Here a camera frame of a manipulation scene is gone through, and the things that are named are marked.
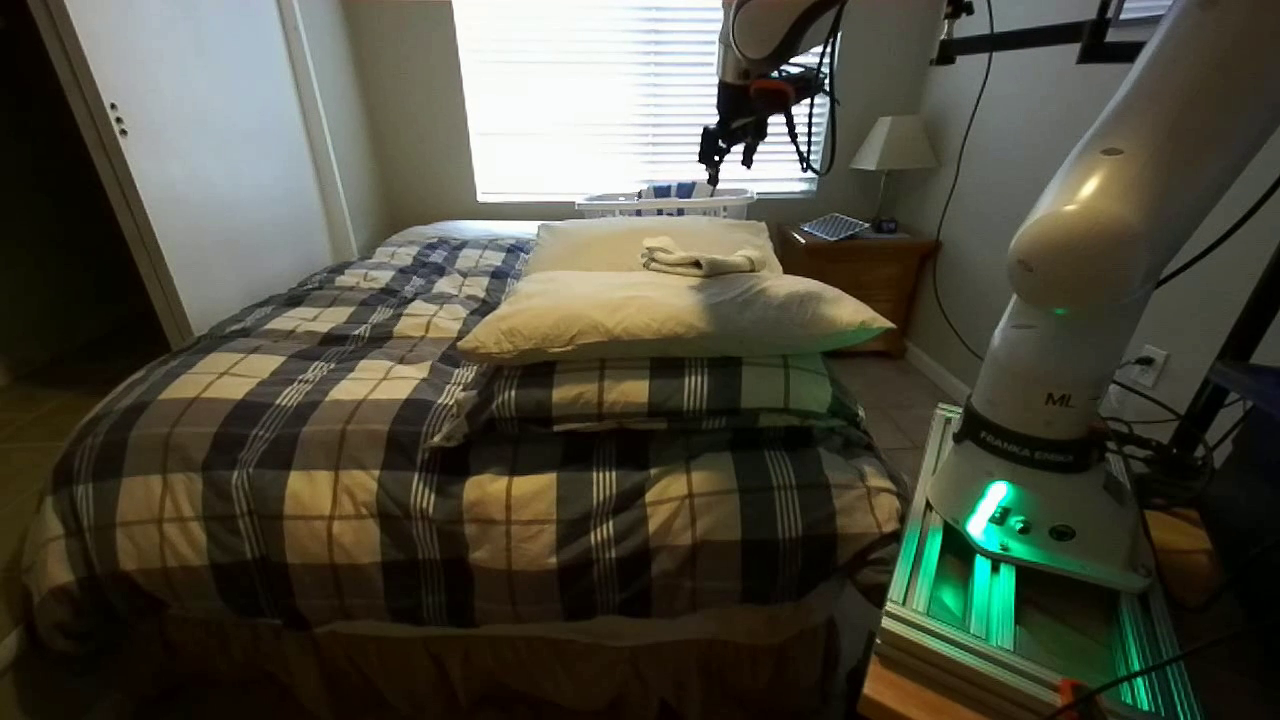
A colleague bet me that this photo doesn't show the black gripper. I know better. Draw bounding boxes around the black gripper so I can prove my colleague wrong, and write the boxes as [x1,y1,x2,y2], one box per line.
[696,77,780,192]

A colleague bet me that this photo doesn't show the white striped tea towel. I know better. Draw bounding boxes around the white striped tea towel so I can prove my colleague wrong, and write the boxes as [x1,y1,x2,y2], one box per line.
[634,232,768,284]

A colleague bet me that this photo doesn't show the white windowsill unit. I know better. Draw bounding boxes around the white windowsill unit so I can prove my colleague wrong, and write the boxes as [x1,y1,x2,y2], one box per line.
[571,182,755,226]

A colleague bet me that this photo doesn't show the book on nightstand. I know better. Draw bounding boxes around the book on nightstand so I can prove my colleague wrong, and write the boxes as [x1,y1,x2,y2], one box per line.
[793,209,877,249]

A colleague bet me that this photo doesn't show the white window blinds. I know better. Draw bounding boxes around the white window blinds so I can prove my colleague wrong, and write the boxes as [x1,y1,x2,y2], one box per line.
[448,0,837,209]

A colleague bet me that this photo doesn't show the white shade table lamp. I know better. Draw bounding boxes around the white shade table lamp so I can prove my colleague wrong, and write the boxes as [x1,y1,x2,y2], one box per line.
[847,112,944,232]

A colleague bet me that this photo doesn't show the flat cream pillow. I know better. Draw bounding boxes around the flat cream pillow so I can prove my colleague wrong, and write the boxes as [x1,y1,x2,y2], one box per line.
[522,216,793,284]

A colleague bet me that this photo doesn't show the wooden nightstand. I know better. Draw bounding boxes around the wooden nightstand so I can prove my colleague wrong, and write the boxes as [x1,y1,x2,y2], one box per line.
[768,216,944,362]

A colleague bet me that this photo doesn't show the large cream pillow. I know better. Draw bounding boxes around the large cream pillow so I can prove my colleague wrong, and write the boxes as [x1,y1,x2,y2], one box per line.
[453,264,900,368]

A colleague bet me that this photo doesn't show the plaid pillow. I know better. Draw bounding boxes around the plaid pillow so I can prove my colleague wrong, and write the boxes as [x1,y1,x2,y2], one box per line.
[473,351,872,435]

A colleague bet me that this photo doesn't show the white door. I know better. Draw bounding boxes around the white door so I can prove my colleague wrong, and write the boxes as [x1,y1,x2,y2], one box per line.
[27,0,335,351]

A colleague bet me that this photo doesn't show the plaid comforter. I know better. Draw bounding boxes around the plaid comforter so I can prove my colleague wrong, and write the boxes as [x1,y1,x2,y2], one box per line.
[11,216,913,655]

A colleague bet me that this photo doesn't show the brown bed skirt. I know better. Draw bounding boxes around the brown bed skirt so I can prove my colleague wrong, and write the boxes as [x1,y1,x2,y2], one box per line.
[22,586,872,720]

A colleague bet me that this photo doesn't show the black stand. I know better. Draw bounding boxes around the black stand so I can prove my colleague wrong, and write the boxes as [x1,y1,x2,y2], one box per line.
[1166,251,1280,538]

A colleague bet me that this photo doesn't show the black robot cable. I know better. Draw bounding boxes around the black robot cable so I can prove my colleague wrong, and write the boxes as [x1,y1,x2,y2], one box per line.
[763,0,853,182]

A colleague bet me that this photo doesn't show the thin black wall cable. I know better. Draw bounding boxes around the thin black wall cable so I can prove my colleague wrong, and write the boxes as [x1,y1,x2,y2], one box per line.
[925,0,998,368]

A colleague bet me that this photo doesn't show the black overhead mount bar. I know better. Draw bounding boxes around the black overhead mount bar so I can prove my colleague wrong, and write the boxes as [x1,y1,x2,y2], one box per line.
[932,0,1213,67]

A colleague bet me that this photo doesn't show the white wall outlet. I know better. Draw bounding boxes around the white wall outlet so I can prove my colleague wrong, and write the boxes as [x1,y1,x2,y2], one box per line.
[1126,341,1177,391]

